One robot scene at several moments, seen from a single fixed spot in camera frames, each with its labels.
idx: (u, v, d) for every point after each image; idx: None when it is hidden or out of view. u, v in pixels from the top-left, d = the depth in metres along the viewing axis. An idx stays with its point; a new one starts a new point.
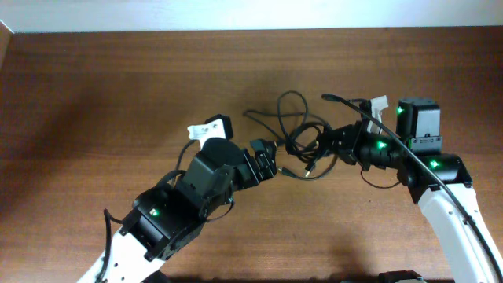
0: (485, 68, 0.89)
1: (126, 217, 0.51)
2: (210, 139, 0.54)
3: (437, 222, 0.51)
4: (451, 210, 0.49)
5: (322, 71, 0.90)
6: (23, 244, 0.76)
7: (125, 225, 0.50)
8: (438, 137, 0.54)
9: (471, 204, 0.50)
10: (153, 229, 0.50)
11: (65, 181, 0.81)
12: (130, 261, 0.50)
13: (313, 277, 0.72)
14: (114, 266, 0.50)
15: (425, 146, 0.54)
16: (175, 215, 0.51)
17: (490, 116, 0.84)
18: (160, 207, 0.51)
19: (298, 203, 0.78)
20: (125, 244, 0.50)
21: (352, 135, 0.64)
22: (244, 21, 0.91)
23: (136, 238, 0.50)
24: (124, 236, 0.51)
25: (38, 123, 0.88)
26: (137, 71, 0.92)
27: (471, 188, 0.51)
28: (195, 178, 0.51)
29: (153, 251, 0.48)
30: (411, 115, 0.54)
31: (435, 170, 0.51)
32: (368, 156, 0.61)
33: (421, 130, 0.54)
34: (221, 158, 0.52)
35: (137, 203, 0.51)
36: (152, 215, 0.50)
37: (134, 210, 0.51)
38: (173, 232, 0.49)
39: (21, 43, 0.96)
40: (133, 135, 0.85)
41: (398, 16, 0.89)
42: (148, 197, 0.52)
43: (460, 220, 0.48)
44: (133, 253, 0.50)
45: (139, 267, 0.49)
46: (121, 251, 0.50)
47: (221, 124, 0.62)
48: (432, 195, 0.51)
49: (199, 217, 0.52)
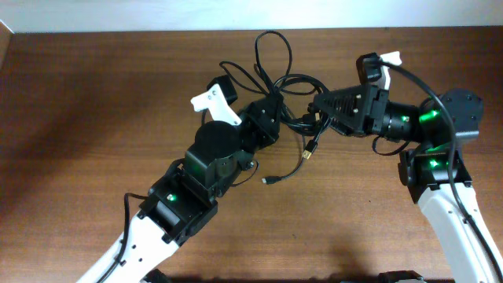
0: (483, 68, 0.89)
1: (144, 202, 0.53)
2: (201, 128, 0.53)
3: (437, 221, 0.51)
4: (451, 208, 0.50)
5: (323, 71, 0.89)
6: (21, 244, 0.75)
7: (143, 208, 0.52)
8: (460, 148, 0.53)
9: (471, 203, 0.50)
10: (170, 214, 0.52)
11: (64, 181, 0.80)
12: (148, 243, 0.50)
13: (313, 277, 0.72)
14: (132, 248, 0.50)
15: None
16: (190, 200, 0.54)
17: (488, 116, 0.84)
18: (176, 194, 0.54)
19: (299, 203, 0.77)
20: (145, 227, 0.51)
21: (376, 107, 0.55)
22: (244, 21, 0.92)
23: (154, 222, 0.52)
24: (142, 219, 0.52)
25: (38, 120, 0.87)
26: (136, 71, 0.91)
27: (471, 187, 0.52)
28: (193, 170, 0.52)
29: (171, 233, 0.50)
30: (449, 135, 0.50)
31: (433, 170, 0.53)
32: (388, 128, 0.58)
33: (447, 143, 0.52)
34: (211, 151, 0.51)
35: (153, 191, 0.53)
36: (169, 200, 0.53)
37: (149, 196, 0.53)
38: (189, 216, 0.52)
39: (20, 42, 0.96)
40: (131, 135, 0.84)
41: (398, 16, 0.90)
42: (163, 185, 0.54)
43: (460, 219, 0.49)
44: (152, 235, 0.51)
45: (156, 248, 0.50)
46: (140, 234, 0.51)
47: (219, 90, 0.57)
48: (431, 194, 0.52)
49: (210, 203, 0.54)
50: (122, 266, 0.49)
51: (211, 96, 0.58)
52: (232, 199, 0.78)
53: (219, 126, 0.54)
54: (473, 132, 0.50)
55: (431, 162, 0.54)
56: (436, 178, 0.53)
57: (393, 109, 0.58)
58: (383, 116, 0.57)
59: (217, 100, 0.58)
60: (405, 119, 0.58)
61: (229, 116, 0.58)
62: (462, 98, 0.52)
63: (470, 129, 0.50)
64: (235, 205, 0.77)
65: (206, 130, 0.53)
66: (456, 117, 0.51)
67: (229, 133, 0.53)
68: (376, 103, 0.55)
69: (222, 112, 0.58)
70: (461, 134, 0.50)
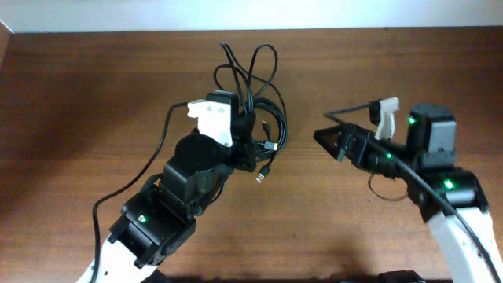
0: (482, 68, 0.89)
1: (114, 225, 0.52)
2: (181, 141, 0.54)
3: (448, 251, 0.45)
4: (465, 240, 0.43)
5: (322, 71, 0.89)
6: (21, 245, 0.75)
7: (113, 233, 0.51)
8: (452, 152, 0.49)
9: (487, 234, 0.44)
10: (143, 236, 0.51)
11: (64, 181, 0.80)
12: (119, 268, 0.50)
13: (313, 277, 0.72)
14: (104, 275, 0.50)
15: (440, 163, 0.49)
16: (163, 219, 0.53)
17: (489, 115, 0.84)
18: (148, 213, 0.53)
19: (298, 203, 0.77)
20: (115, 251, 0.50)
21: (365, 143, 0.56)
22: (244, 21, 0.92)
23: (126, 245, 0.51)
24: (113, 243, 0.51)
25: (38, 122, 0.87)
26: (136, 71, 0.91)
27: (487, 214, 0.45)
28: (171, 185, 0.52)
29: (143, 258, 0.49)
30: (424, 126, 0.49)
31: (448, 192, 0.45)
32: (373, 167, 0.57)
33: (436, 144, 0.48)
34: (192, 163, 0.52)
35: (126, 210, 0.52)
36: (141, 222, 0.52)
37: (122, 216, 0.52)
38: (162, 238, 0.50)
39: (22, 43, 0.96)
40: (131, 135, 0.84)
41: (397, 16, 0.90)
42: (136, 203, 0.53)
43: (475, 253, 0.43)
44: (123, 260, 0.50)
45: (128, 273, 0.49)
46: (111, 259, 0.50)
47: (229, 112, 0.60)
48: (443, 221, 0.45)
49: (188, 219, 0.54)
50: None
51: (213, 109, 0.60)
52: (232, 199, 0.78)
53: (200, 141, 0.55)
54: (447, 119, 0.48)
55: (445, 183, 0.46)
56: (454, 199, 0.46)
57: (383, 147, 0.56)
58: (367, 154, 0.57)
59: (218, 116, 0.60)
60: (388, 159, 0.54)
61: (223, 136, 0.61)
62: (430, 106, 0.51)
63: (445, 119, 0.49)
64: (235, 206, 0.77)
65: (185, 143, 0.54)
66: (430, 114, 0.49)
67: (211, 146, 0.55)
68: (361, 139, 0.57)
69: (218, 126, 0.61)
70: (438, 123, 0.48)
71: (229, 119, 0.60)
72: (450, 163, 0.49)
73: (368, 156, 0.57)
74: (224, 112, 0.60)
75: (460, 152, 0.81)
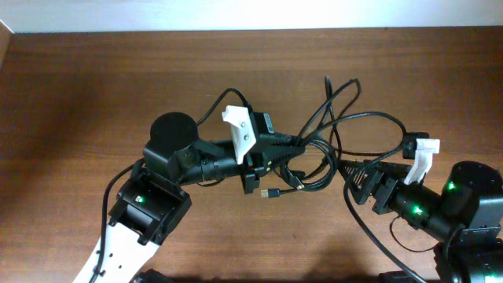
0: (482, 68, 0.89)
1: (113, 208, 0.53)
2: (155, 123, 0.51)
3: None
4: None
5: (323, 71, 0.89)
6: (22, 244, 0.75)
7: (113, 215, 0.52)
8: (497, 229, 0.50)
9: None
10: (143, 215, 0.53)
11: (64, 181, 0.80)
12: (124, 251, 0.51)
13: (313, 276, 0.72)
14: (109, 257, 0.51)
15: (478, 237, 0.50)
16: (159, 198, 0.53)
17: (488, 115, 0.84)
18: (145, 194, 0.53)
19: (298, 203, 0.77)
20: (119, 233, 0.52)
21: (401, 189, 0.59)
22: (244, 21, 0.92)
23: (127, 227, 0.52)
24: (115, 226, 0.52)
25: (38, 122, 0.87)
26: (135, 71, 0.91)
27: None
28: (155, 166, 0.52)
29: (145, 235, 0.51)
30: (468, 200, 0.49)
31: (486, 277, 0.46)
32: (405, 212, 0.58)
33: (479, 221, 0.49)
34: (170, 143, 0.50)
35: (122, 194, 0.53)
36: (137, 202, 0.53)
37: (118, 200, 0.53)
38: (162, 214, 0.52)
39: (21, 43, 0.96)
40: (131, 135, 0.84)
41: (396, 16, 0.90)
42: (129, 186, 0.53)
43: None
44: (128, 241, 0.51)
45: (134, 252, 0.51)
46: (116, 242, 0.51)
47: (248, 145, 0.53)
48: None
49: (181, 196, 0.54)
50: (102, 276, 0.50)
51: (244, 129, 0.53)
52: (233, 199, 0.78)
53: (175, 119, 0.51)
54: (494, 196, 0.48)
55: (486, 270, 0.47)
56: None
57: (418, 194, 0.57)
58: (398, 197, 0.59)
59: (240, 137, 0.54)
60: (418, 210, 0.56)
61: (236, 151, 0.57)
62: (479, 171, 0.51)
63: (493, 194, 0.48)
64: (235, 206, 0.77)
65: (160, 123, 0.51)
66: (475, 186, 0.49)
67: (186, 122, 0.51)
68: (390, 181, 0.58)
69: (237, 144, 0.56)
70: (485, 200, 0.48)
71: (244, 149, 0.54)
72: (487, 237, 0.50)
73: (399, 200, 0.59)
74: (245, 141, 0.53)
75: (460, 152, 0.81)
